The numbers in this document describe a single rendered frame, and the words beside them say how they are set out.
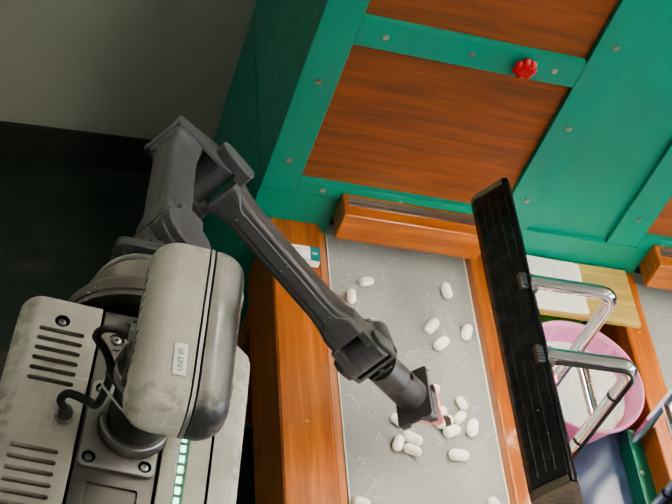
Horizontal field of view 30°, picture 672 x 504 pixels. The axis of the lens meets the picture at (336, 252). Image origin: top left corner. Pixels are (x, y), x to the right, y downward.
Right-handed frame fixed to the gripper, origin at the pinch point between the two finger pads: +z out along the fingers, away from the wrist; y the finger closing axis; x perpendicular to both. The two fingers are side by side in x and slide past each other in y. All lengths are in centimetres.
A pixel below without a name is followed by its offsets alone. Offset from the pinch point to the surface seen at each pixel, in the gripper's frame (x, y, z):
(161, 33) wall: 53, 135, -15
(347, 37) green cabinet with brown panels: -15, 48, -47
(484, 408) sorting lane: -3.1, 9.8, 14.9
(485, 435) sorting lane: -2.5, 3.7, 14.4
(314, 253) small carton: 14.5, 38.1, -13.2
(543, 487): -21.3, -29.0, -14.1
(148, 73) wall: 64, 135, -7
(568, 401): -14.8, 14.4, 29.0
